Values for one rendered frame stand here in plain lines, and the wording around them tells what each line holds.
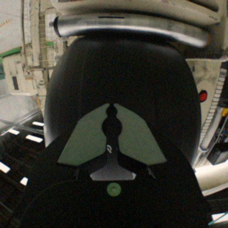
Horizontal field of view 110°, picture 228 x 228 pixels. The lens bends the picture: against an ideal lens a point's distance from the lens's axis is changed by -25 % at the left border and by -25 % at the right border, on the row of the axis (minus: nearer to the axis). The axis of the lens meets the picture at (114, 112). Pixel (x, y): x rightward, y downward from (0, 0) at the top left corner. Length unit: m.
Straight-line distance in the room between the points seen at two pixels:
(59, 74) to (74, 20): 0.12
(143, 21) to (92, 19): 0.09
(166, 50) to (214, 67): 0.26
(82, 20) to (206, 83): 0.40
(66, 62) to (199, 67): 0.37
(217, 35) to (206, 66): 0.14
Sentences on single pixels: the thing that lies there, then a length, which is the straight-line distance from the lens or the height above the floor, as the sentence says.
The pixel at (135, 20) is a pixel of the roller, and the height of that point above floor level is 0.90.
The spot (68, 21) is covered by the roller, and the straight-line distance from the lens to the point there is 0.25.
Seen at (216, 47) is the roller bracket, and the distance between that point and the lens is 0.31.
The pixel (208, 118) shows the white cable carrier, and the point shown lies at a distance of 0.54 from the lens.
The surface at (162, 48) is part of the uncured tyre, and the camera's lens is 0.23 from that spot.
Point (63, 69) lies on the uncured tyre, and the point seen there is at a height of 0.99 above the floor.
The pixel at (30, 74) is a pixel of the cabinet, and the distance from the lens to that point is 5.10.
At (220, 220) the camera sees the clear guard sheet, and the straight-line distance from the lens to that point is 0.95.
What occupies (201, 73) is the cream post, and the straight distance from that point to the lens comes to 0.42.
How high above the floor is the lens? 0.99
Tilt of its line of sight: 25 degrees up
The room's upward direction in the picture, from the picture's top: 179 degrees counter-clockwise
